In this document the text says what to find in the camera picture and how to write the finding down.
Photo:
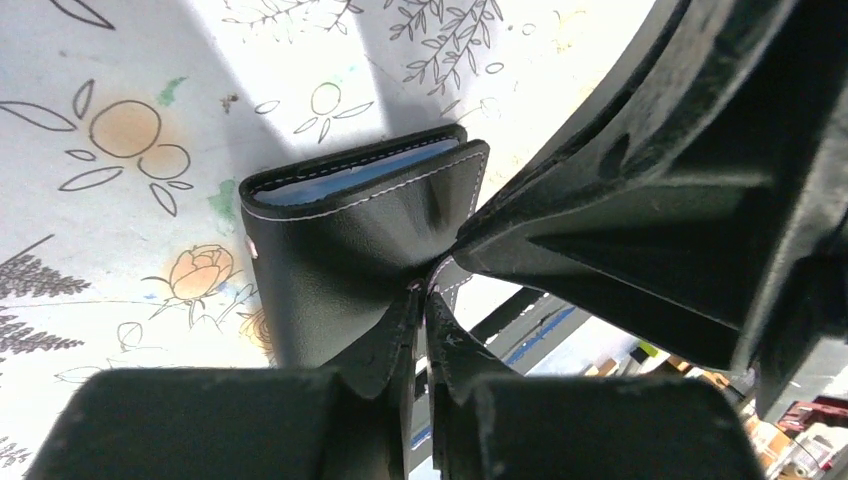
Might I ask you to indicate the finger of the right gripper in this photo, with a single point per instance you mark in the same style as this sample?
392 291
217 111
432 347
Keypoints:
680 199

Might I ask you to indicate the floral patterned table mat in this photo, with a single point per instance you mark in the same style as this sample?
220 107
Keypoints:
126 127

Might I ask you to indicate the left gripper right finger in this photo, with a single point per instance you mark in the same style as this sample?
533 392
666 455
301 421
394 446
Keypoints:
490 422

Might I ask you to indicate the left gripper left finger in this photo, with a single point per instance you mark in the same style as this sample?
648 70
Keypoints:
348 419

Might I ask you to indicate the black leather card holder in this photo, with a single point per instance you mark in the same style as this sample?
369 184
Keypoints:
335 239

